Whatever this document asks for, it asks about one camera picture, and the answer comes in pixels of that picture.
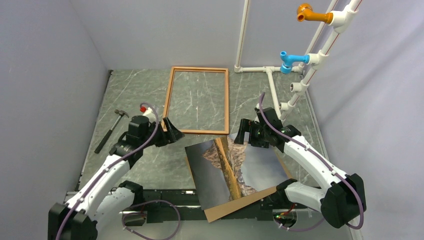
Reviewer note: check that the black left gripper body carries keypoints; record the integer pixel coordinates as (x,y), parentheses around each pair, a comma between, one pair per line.
(160,138)

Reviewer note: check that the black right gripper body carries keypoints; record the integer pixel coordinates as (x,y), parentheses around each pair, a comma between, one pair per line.
(258,136)

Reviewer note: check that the wooden picture frame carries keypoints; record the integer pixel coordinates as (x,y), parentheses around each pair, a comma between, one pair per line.
(168,98)

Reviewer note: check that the glossy mountain landscape photo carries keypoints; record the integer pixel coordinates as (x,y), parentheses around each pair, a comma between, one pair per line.
(224,171)

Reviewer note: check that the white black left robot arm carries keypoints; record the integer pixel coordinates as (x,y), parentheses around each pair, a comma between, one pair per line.
(85,214)

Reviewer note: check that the blue pipe elbow fitting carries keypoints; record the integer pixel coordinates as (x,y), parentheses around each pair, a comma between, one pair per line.
(288,61)

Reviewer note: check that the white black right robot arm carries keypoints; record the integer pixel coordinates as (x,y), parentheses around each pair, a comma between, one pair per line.
(339,197)

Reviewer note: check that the orange pipe elbow fitting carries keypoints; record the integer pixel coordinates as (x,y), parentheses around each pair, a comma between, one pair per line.
(305,12)

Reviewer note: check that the brown backing board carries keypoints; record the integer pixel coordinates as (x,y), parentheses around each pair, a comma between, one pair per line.
(235,206)

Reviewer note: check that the white PVC pipe rack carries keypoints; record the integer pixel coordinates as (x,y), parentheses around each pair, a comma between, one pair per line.
(339,20)

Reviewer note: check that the black handled claw hammer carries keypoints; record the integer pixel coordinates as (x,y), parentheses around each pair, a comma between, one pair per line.
(120,115)

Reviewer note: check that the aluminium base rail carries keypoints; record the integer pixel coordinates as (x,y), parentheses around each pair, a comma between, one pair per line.
(184,205)

